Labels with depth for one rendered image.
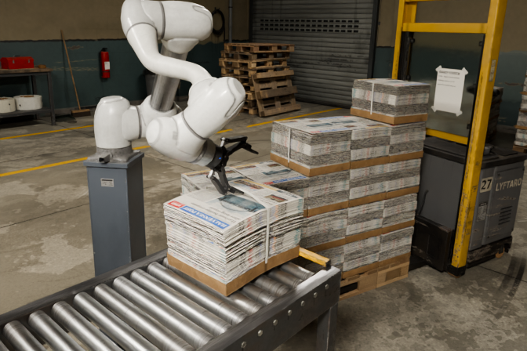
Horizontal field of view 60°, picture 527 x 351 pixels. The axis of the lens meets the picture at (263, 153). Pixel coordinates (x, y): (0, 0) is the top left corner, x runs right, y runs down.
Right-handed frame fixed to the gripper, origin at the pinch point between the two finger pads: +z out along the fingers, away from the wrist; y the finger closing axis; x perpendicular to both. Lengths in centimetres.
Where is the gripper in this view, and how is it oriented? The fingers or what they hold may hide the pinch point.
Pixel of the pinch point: (246, 170)
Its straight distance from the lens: 153.1
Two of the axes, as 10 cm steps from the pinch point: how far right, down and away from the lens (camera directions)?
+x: 7.4, 2.1, -6.4
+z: 5.7, 2.9, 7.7
